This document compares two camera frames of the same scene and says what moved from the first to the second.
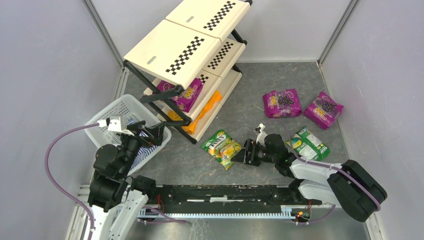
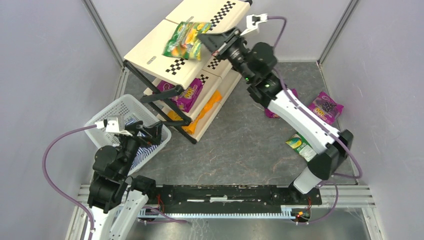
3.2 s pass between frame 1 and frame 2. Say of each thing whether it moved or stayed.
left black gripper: stayed
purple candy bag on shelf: stayed
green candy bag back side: stayed
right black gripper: moved
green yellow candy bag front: moved
